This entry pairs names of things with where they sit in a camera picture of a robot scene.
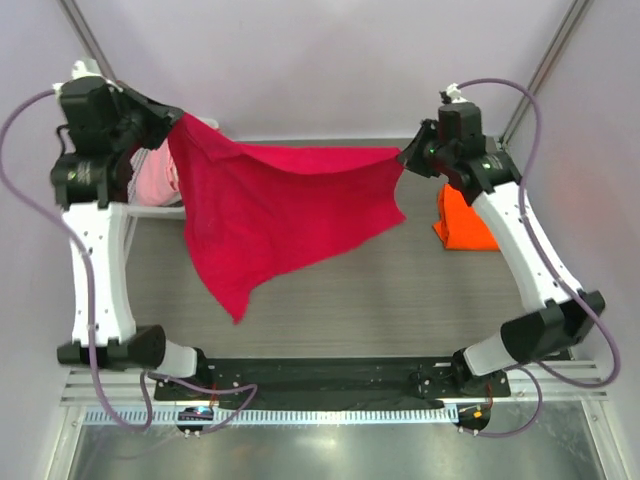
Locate crimson red t shirt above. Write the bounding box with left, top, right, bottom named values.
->
left=168, top=114, right=405, bottom=322

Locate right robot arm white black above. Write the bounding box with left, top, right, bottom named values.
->
left=398, top=102, right=605, bottom=396

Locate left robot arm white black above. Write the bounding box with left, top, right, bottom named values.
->
left=50, top=74, right=213, bottom=399

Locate light pink t shirt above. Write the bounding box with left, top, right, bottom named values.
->
left=135, top=142, right=181, bottom=207

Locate folded orange t shirt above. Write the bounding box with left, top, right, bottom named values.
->
left=433, top=184, right=499, bottom=251

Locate white plastic laundry basket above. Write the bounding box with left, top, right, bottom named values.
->
left=119, top=115, right=220, bottom=221

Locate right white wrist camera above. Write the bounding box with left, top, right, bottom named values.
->
left=439, top=83, right=467, bottom=105

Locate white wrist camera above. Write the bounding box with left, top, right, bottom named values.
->
left=439, top=83, right=467, bottom=105
left=52, top=58, right=123, bottom=98

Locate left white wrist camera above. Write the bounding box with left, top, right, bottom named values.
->
left=52, top=58, right=123, bottom=98

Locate left aluminium frame post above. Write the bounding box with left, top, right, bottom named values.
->
left=57, top=0, right=117, bottom=80

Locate aluminium frame post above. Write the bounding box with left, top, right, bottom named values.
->
left=497, top=0, right=593, bottom=147
left=57, top=0, right=117, bottom=80

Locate right aluminium frame post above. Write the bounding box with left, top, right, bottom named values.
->
left=497, top=0, right=593, bottom=147

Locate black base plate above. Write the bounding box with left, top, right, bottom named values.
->
left=187, top=356, right=511, bottom=411

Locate slotted cable duct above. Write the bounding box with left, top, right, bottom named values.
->
left=82, top=407, right=459, bottom=427

